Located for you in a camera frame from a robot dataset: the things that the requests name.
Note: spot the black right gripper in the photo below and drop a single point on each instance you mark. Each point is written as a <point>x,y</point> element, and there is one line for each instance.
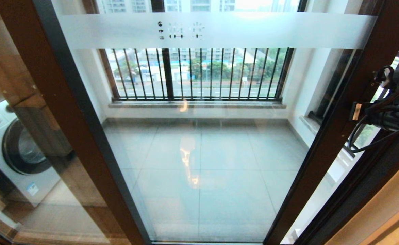
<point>383,117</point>

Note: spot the sliding glass door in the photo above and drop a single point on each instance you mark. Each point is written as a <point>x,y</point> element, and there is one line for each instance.
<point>355,85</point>

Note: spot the narrow black window railing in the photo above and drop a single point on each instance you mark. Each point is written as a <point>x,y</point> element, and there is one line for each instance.
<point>325,102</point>

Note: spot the short grey stone window sill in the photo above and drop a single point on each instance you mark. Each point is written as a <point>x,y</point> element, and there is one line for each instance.
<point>310,124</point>

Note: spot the long grey stone window sill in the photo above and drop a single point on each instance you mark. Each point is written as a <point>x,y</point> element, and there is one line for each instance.
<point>199,104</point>

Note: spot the wide black window railing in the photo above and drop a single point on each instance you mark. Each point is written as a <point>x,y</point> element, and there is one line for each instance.
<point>167,71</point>

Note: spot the brown framed fixed glass door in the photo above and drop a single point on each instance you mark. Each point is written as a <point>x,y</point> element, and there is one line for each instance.
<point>66,119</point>

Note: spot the grey front-load washing machine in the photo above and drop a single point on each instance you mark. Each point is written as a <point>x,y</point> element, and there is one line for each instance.
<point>15,156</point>

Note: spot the dark door frame with track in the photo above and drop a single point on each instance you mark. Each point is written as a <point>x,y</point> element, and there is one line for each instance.
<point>355,197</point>

